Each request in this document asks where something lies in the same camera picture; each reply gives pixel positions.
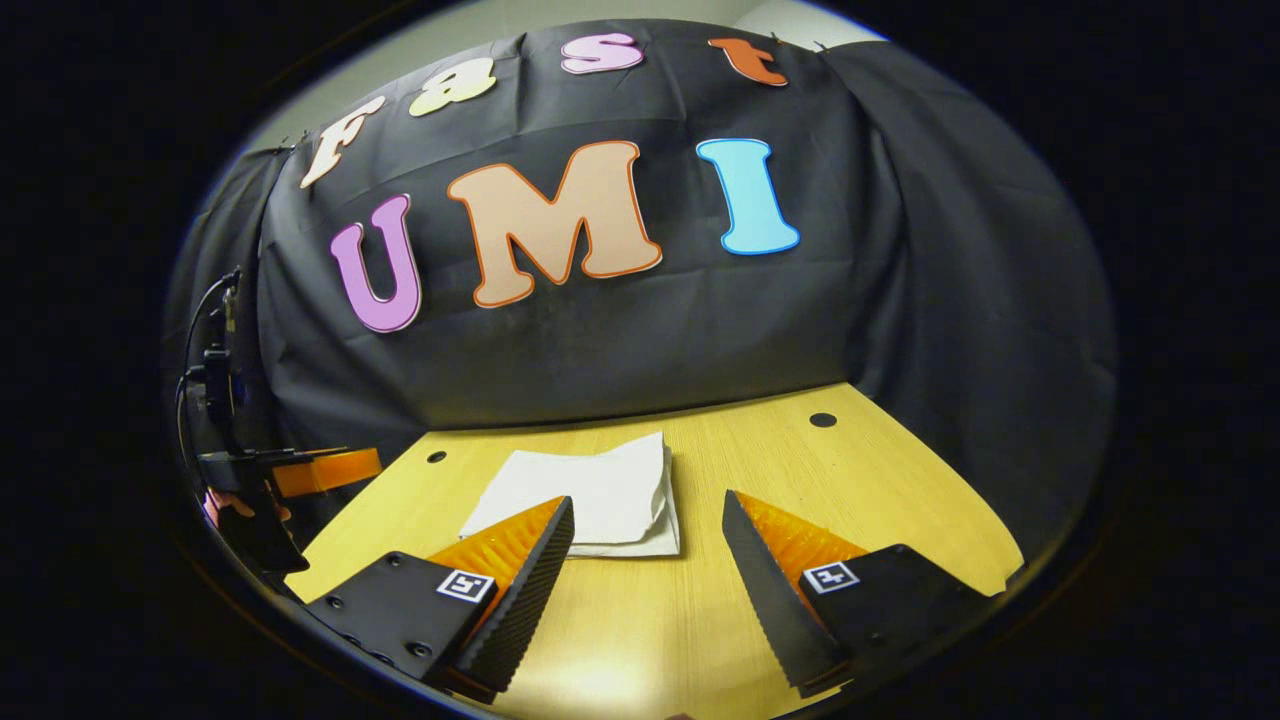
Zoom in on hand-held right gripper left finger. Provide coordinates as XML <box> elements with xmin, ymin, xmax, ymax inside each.
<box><xmin>305</xmin><ymin>495</ymin><xmax>577</xmax><ymax>705</ymax></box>

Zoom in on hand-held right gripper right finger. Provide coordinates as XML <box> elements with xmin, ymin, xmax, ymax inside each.
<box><xmin>722</xmin><ymin>489</ymin><xmax>1001</xmax><ymax>699</ymax></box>

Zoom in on white jeans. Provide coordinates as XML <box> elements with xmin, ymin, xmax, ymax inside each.
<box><xmin>459</xmin><ymin>431</ymin><xmax>682</xmax><ymax>559</ymax></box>

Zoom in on black backdrop cloth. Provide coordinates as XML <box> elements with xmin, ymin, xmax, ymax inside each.
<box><xmin>165</xmin><ymin>18</ymin><xmax>1118</xmax><ymax>561</ymax></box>

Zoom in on thin gripper cable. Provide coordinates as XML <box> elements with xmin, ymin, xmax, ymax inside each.
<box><xmin>175</xmin><ymin>268</ymin><xmax>241</xmax><ymax>471</ymax></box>

